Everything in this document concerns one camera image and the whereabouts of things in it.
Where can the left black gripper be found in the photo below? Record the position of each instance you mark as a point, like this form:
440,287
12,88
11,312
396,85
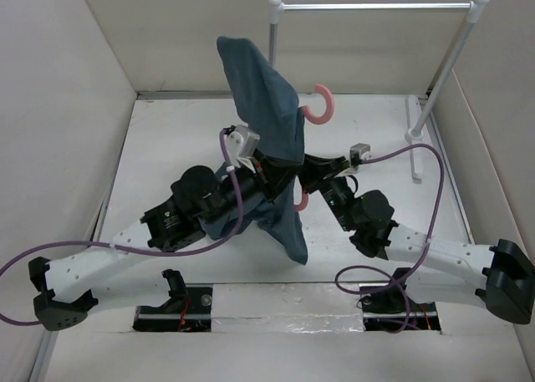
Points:
272,175

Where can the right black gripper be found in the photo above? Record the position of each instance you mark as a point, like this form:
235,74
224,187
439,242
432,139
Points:
321,167

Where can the dark teal t shirt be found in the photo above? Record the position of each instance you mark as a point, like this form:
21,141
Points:
268,104

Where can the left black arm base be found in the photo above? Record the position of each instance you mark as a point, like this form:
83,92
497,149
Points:
186,310

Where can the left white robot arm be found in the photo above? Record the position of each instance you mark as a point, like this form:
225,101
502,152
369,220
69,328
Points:
206,209

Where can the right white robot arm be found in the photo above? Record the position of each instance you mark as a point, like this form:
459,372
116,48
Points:
499,277

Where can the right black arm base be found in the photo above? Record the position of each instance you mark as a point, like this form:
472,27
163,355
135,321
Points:
386,311

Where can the white and silver clothes rack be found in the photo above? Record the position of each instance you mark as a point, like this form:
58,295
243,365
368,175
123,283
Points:
416,119

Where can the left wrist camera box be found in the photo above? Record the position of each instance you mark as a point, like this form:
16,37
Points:
240,145

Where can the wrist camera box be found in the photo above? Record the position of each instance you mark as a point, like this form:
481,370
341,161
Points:
240,145
358,154

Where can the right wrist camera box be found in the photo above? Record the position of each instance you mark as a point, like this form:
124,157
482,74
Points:
358,154

